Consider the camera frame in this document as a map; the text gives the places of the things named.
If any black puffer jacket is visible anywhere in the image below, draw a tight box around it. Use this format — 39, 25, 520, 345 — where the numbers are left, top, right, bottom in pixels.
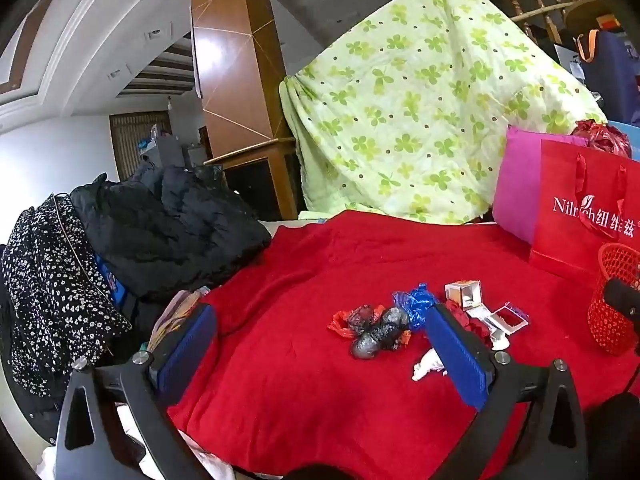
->
70, 162, 273, 303

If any navy bag with orange handles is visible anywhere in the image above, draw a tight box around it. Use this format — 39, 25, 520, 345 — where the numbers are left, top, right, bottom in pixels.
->
572, 30, 640, 128

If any crumpled dark red bag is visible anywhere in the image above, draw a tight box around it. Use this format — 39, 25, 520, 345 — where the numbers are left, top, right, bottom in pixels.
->
445, 299, 493, 341

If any pink bag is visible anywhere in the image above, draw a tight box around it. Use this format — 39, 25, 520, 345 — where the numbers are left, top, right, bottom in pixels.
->
492, 125, 588, 246

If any red mesh basket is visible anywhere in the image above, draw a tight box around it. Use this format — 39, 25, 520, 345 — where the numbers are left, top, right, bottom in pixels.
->
587, 242, 640, 356

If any black plastic bag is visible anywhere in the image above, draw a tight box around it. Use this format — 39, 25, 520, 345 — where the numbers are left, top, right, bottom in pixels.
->
350, 305, 413, 361

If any red fleece blanket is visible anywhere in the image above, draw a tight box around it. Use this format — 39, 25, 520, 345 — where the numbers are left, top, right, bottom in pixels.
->
167, 210, 640, 480

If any wooden pillar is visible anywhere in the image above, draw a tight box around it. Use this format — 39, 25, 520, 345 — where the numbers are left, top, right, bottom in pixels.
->
190, 0, 301, 221

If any brown lattice door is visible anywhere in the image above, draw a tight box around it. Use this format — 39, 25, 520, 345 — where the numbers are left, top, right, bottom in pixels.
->
109, 110, 173, 183

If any large red plastic bag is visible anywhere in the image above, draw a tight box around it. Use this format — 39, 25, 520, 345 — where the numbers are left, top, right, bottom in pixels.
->
570, 119, 633, 161

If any small white orange carton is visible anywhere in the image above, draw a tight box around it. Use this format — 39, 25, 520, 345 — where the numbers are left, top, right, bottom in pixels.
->
444, 280, 483, 311

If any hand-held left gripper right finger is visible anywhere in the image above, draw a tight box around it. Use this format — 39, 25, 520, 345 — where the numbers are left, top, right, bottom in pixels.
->
424, 303, 590, 480

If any red paper gift bag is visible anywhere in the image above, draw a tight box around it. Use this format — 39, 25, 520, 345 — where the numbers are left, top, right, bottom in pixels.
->
529, 139, 640, 286

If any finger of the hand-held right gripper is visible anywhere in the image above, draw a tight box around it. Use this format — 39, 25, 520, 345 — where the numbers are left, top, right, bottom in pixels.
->
602, 280, 640, 321

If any white crumpled tissue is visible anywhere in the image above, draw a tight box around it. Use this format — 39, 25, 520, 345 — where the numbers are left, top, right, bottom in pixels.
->
411, 349, 448, 382

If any open white box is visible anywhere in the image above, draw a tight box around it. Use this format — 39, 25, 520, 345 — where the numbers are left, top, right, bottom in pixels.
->
467, 301, 530, 336

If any folded multicolour cloth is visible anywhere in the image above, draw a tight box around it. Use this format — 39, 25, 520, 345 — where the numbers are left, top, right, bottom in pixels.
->
145, 287, 211, 356

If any green clover print quilt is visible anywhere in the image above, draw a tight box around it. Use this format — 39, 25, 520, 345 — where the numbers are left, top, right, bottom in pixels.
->
279, 0, 608, 226

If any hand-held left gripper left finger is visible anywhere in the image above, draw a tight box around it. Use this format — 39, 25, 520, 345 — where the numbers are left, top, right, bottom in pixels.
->
54, 302, 221, 480

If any black white floral garment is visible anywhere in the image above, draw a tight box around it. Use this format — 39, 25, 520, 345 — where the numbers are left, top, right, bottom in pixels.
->
0, 192, 133, 398

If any blue plastic bag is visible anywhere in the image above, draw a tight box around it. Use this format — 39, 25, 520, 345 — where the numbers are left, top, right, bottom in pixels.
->
392, 282, 441, 331

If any blue cardboard box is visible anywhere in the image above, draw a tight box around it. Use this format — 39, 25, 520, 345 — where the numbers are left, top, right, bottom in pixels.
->
607, 120, 640, 158

